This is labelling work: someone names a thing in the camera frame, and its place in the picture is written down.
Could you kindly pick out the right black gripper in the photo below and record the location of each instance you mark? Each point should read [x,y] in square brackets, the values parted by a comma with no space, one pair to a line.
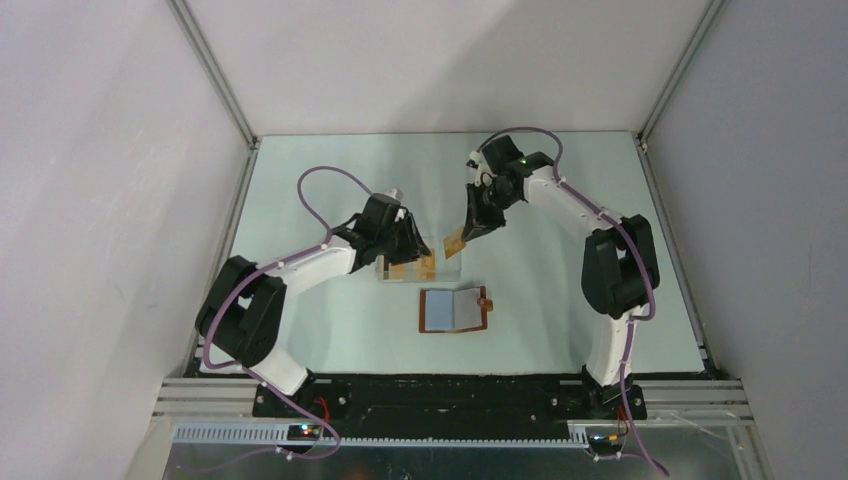
[477,222]

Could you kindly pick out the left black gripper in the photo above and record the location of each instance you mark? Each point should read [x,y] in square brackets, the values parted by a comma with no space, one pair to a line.
[414,246]

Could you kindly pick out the clear plastic card box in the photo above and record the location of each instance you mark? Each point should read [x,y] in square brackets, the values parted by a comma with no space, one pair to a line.
[443,264]

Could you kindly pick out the gold card with black stripe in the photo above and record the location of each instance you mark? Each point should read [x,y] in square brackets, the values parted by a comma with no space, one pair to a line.
[453,243]

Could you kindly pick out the brown leather card holder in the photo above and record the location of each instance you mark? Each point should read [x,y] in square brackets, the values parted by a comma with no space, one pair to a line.
[444,311]

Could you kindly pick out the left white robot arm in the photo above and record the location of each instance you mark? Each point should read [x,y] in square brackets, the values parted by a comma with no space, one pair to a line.
[242,312]

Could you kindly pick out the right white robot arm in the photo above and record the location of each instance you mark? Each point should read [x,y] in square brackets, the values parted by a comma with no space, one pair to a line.
[619,269]

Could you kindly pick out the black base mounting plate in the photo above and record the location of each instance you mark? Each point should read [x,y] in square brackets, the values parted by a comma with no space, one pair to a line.
[537,406]

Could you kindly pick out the left small circuit board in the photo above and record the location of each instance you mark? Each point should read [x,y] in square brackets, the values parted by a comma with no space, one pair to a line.
[304,433]

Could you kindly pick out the small circuit board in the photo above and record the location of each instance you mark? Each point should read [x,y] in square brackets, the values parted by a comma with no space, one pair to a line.
[304,433]
[608,441]

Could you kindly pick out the right small circuit board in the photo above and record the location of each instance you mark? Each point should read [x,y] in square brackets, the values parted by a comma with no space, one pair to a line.
[608,441]

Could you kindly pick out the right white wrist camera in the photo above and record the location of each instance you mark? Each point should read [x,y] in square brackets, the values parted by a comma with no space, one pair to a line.
[482,173]

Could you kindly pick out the right aluminium frame post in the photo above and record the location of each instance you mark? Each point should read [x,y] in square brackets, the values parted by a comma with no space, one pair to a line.
[703,27]

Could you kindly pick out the aluminium frame post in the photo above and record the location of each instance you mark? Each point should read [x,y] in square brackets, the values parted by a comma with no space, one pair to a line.
[200,45]
[703,27]

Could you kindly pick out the grey slotted cable duct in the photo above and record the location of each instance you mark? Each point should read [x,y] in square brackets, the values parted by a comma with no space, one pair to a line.
[284,435]

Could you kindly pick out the left aluminium frame post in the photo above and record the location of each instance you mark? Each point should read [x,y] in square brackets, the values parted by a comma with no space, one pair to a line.
[200,45]

